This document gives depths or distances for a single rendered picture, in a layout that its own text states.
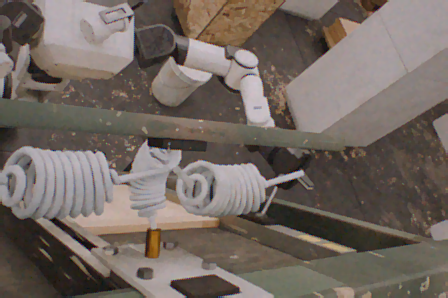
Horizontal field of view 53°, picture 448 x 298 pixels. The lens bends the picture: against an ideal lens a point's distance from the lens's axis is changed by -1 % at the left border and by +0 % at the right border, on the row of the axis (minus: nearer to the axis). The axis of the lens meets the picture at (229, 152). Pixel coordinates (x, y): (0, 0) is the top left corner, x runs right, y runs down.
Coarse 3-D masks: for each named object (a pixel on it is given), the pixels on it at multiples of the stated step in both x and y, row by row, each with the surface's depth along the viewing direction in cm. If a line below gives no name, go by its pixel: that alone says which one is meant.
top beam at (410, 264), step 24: (288, 264) 54; (312, 264) 55; (336, 264) 56; (360, 264) 57; (384, 264) 58; (408, 264) 59; (432, 264) 60; (264, 288) 45; (288, 288) 45; (312, 288) 46; (336, 288) 47; (360, 288) 48; (384, 288) 50; (408, 288) 53; (432, 288) 57
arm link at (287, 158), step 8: (264, 152) 122; (272, 152) 120; (280, 152) 119; (288, 152) 117; (296, 152) 115; (304, 152) 114; (272, 160) 122; (280, 160) 119; (288, 160) 117; (296, 160) 114; (304, 160) 117; (312, 160) 117; (272, 168) 121; (280, 168) 119; (288, 168) 116; (296, 168) 116; (304, 168) 118; (288, 184) 120; (296, 184) 121
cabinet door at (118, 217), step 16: (128, 192) 145; (112, 208) 117; (128, 208) 119; (176, 208) 125; (80, 224) 96; (96, 224) 97; (112, 224) 99; (128, 224) 100; (144, 224) 102; (160, 224) 105; (176, 224) 108; (192, 224) 111; (208, 224) 114
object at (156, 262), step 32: (160, 160) 49; (160, 192) 48; (0, 224) 94; (32, 224) 75; (64, 224) 74; (32, 256) 74; (64, 256) 62; (96, 256) 48; (128, 256) 48; (160, 256) 49; (192, 256) 50; (64, 288) 61; (96, 288) 53; (160, 288) 40; (256, 288) 42
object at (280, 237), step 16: (176, 192) 139; (224, 224) 114; (240, 224) 110; (256, 224) 105; (256, 240) 105; (272, 240) 101; (288, 240) 97; (304, 240) 93; (304, 256) 93; (320, 256) 90; (336, 256) 87
